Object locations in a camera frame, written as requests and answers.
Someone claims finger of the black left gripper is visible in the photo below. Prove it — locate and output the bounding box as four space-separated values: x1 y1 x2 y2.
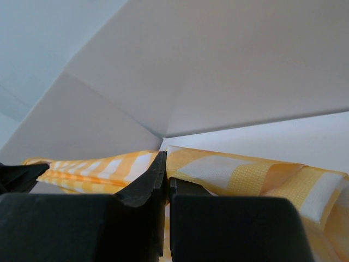
0 163 49 193

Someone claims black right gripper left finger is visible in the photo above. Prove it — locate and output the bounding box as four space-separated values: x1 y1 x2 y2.
1 152 166 261

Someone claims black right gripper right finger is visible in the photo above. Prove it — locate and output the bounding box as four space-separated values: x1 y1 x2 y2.
170 178 314 261

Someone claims yellow white checkered cloth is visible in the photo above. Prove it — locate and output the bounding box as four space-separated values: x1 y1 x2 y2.
25 146 348 261

